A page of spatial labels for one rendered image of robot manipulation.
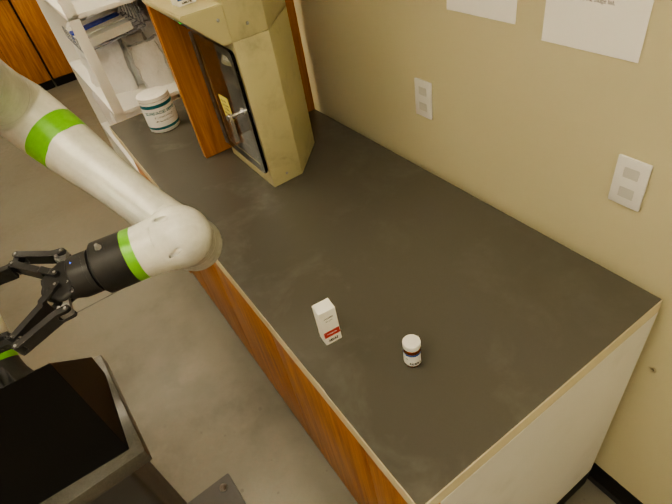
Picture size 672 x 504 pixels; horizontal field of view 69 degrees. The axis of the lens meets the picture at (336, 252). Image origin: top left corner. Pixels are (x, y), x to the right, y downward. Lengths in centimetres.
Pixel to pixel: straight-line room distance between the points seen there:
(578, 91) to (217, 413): 181
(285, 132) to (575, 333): 100
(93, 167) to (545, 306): 98
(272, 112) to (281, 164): 18
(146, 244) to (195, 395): 159
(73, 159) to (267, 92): 67
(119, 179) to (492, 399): 83
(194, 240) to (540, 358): 72
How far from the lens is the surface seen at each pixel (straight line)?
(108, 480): 116
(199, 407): 233
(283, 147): 161
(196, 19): 141
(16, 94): 106
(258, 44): 149
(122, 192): 101
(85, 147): 105
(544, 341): 114
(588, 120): 120
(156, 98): 219
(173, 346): 261
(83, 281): 89
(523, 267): 128
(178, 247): 84
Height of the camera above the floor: 183
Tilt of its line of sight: 42 degrees down
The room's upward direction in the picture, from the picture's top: 12 degrees counter-clockwise
